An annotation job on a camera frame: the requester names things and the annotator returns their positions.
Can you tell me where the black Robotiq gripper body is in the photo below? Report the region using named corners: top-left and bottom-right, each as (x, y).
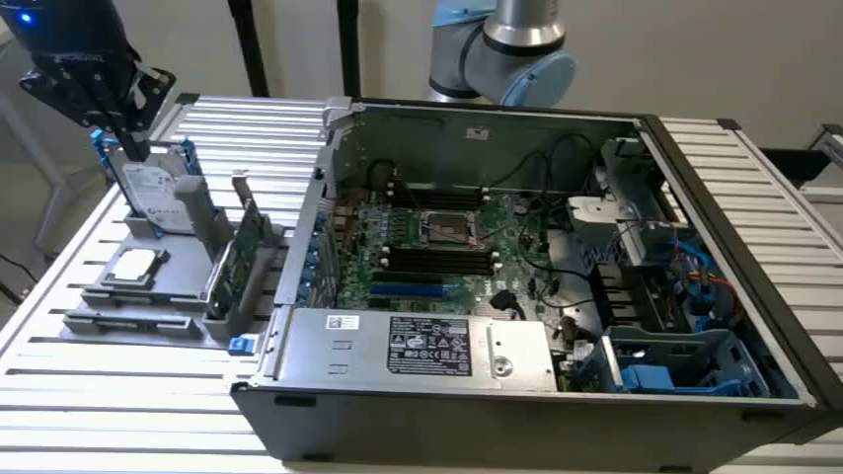
top-left (0, 0), bottom-right (178, 134)

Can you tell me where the black RAM slot bank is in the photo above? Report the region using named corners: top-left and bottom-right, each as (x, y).
top-left (379, 243), bottom-right (500, 276)
top-left (386, 183), bottom-right (492, 212)

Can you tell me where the black expansion slot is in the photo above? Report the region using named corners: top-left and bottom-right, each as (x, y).
top-left (367, 296), bottom-right (444, 310)
top-left (374, 270), bottom-right (444, 285)

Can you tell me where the blue expansion slot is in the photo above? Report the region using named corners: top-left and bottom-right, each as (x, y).
top-left (370, 282), bottom-right (446, 298)

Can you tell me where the silver hard disk blue carrier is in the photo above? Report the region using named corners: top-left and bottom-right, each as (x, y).
top-left (90, 126), bottom-right (203, 239)

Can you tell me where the silver CPU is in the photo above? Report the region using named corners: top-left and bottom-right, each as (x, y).
top-left (108, 248), bottom-right (171, 290)

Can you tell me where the grey parts rack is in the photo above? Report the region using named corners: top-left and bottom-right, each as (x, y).
top-left (58, 142), bottom-right (292, 350)

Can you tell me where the black stand pole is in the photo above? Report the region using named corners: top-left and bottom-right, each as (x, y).
top-left (335, 0), bottom-right (366, 99)
top-left (227, 0), bottom-right (272, 98)

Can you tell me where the green graphics card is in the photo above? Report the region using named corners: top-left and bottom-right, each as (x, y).
top-left (204, 169), bottom-right (276, 318)

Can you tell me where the metal CPU socket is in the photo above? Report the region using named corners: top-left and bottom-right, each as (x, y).
top-left (416, 210), bottom-right (482, 245)

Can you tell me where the silver power supply unit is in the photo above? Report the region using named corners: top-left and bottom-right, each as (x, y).
top-left (271, 307), bottom-right (562, 394)

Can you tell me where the green motherboard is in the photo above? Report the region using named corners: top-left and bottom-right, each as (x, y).
top-left (326, 190), bottom-right (594, 318)

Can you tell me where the silver metal drive cage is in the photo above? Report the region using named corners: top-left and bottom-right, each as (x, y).
top-left (566, 137), bottom-right (694, 269)

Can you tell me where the black open PC case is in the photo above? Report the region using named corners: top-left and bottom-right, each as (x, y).
top-left (228, 96), bottom-right (843, 464)

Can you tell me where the black fan shroud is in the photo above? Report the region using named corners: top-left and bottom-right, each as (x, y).
top-left (583, 260), bottom-right (694, 333)

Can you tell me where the blue plastic disk bay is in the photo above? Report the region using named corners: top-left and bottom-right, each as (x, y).
top-left (579, 324), bottom-right (774, 397)

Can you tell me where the black box beside table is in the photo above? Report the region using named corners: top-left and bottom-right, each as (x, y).
top-left (757, 146), bottom-right (833, 190)

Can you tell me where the black floor cable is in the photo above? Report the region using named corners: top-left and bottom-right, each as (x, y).
top-left (0, 253), bottom-right (36, 303)

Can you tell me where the long black wire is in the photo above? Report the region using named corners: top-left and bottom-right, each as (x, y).
top-left (506, 132), bottom-right (595, 201)

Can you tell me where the blue wire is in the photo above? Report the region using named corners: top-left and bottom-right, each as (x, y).
top-left (668, 235), bottom-right (717, 300)

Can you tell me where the red wire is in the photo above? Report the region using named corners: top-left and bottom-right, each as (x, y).
top-left (688, 275), bottom-right (738, 310)

